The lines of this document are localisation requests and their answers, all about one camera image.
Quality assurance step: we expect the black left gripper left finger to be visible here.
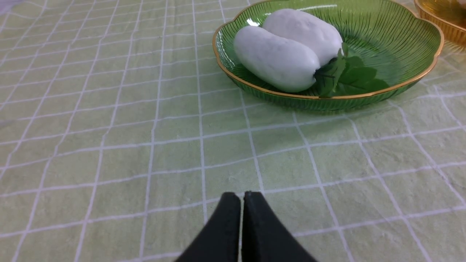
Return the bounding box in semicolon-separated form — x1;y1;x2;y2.
176;192;241;262

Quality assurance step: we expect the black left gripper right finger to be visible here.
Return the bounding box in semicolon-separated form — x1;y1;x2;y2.
242;191;316;262

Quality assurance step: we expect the white radish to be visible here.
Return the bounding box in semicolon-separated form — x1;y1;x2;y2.
233;25;321;93
262;9;389;98

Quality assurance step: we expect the green checkered tablecloth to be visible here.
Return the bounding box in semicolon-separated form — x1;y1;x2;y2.
1;0;465;262

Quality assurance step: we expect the green glass plate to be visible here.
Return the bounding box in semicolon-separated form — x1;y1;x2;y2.
212;0;444;112

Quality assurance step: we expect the amber glass plate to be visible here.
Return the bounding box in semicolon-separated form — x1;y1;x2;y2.
414;0;466;47

